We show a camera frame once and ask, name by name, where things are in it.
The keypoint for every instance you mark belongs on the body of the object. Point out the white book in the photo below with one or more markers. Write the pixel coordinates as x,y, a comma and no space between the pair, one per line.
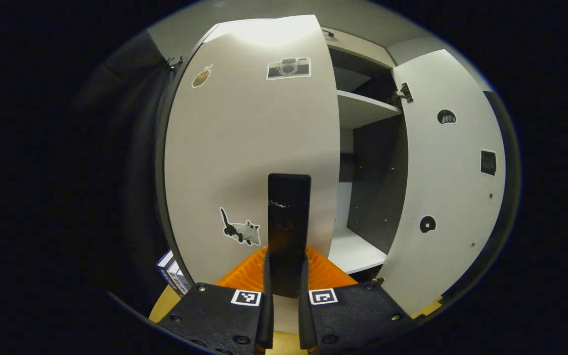
173,276

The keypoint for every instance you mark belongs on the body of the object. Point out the grey cabinet door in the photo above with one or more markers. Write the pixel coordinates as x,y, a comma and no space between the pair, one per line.
244,148
451,187

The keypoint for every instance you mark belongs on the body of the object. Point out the grey cabinet drawer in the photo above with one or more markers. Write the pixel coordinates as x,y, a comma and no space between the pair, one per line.
358,49

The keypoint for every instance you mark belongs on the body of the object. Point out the black backdrop cloth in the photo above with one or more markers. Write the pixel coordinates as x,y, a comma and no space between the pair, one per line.
126,172

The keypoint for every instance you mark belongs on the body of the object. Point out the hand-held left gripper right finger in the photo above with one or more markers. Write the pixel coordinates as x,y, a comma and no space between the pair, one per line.
305,320

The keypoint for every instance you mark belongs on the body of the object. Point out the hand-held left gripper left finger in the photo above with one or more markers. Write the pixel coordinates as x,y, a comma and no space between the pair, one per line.
266,320

